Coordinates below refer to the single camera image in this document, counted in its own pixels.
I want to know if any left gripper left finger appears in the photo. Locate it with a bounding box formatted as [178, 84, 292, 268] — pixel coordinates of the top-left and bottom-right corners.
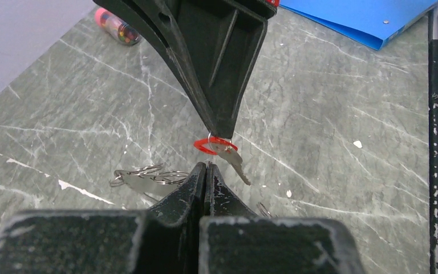
[0, 162, 207, 273]

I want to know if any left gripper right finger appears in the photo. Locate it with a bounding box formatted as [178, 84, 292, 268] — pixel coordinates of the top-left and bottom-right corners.
[199, 164, 365, 273]

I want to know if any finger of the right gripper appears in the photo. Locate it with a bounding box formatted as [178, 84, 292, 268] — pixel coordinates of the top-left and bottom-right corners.
[143, 1, 279, 139]
[95, 0, 219, 135]

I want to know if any key with red tag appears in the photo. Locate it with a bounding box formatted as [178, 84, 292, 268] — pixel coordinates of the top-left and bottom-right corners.
[193, 138, 251, 186]

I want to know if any pink capped brown vial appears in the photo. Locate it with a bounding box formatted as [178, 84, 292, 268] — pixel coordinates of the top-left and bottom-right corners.
[94, 7, 141, 46]

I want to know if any blue foam sheet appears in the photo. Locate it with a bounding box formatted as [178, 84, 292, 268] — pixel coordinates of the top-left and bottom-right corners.
[279, 0, 438, 50]

